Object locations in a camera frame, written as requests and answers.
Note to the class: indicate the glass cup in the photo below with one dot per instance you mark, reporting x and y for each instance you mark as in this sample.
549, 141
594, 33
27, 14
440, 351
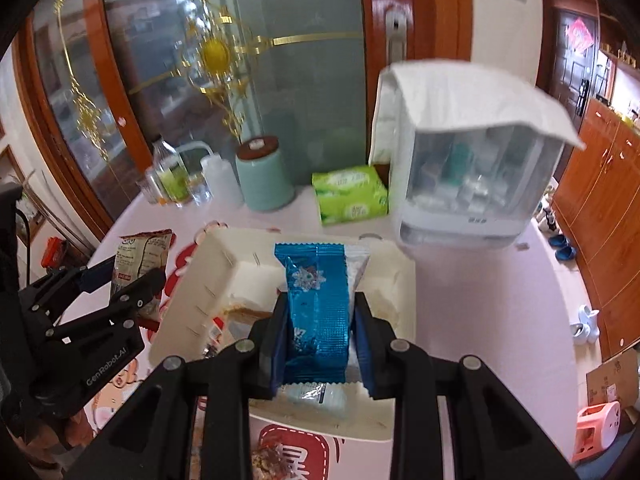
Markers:
148, 187

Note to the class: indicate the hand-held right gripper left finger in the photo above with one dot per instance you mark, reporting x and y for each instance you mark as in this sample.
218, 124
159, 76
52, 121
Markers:
277, 355

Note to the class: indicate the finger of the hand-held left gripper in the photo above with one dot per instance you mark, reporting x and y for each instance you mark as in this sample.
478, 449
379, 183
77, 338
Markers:
140, 292
95, 276

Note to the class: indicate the light blue snack packet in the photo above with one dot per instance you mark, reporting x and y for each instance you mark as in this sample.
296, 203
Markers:
312, 394

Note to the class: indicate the red edged snack packet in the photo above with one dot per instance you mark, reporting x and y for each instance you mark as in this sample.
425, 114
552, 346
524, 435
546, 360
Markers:
142, 255

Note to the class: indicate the dark snack packet red label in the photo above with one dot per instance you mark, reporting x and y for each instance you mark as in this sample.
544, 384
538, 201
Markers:
216, 332

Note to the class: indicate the white cloth cover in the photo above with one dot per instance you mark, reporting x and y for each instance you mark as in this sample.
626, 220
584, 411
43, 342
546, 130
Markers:
450, 90

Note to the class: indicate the clear nut packet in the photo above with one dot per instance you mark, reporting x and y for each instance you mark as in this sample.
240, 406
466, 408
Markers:
267, 460

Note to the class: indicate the blue foil snack packet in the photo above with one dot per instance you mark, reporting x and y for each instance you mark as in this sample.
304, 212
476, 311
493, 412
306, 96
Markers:
315, 310

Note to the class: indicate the dark entrance door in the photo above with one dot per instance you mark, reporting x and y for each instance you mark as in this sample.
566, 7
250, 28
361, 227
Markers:
565, 90

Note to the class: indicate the small glass jar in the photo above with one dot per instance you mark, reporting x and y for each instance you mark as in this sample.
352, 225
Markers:
200, 192

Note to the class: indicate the clear fried snack packet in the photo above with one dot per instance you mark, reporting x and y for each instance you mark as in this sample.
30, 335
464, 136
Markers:
242, 314

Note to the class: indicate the white plastic bottle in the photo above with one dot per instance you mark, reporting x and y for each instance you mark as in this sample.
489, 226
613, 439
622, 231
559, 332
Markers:
222, 180

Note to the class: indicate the red door decoration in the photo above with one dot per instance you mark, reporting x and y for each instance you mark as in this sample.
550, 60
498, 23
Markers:
580, 35

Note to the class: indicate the green tissue pack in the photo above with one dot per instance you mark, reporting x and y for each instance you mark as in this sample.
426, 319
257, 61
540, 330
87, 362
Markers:
350, 195

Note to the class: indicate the cardboard box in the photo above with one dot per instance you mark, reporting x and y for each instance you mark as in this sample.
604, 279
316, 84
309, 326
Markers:
610, 380

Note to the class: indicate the blue slipper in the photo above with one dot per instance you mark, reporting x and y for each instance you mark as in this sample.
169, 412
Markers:
557, 241
567, 252

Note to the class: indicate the oil bottle green label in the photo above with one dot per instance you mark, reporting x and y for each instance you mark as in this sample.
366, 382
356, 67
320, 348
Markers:
172, 180

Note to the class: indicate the white cup storage cabinet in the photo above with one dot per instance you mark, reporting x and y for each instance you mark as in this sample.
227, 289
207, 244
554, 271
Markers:
465, 230

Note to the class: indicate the glass sliding door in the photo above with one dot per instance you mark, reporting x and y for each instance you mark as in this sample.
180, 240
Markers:
65, 85
300, 85

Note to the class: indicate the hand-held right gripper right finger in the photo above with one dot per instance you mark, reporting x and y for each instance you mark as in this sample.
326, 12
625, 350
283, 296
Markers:
367, 355

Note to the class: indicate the white plastic bin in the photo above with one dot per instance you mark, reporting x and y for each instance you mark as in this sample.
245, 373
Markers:
250, 280

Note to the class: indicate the mint canister brown lid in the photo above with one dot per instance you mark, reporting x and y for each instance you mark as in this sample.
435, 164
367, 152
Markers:
262, 172

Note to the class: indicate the pink plastic stool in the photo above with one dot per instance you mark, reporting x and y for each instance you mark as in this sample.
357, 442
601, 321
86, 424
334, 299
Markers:
597, 425

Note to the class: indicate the red lidded container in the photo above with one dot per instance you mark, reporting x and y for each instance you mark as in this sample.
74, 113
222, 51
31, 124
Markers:
52, 255

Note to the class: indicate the white slipper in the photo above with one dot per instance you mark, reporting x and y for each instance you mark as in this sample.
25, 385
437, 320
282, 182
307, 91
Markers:
587, 315
582, 332

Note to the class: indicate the wooden wall cabinet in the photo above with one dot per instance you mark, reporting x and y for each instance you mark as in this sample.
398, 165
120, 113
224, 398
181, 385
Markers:
600, 185

